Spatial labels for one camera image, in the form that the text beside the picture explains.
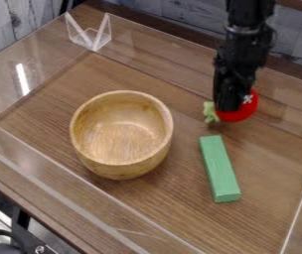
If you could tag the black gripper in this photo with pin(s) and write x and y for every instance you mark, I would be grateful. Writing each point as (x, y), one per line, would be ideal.
(241, 56)

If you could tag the red plush strawberry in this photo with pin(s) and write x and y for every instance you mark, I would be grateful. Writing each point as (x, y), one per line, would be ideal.
(248, 108)

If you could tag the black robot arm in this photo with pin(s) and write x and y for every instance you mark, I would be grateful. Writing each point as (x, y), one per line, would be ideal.
(249, 13)

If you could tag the wooden bowl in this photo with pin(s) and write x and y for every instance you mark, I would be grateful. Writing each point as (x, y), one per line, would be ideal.
(122, 131)

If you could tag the green rectangular block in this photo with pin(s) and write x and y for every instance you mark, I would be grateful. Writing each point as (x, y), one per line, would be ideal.
(218, 167)

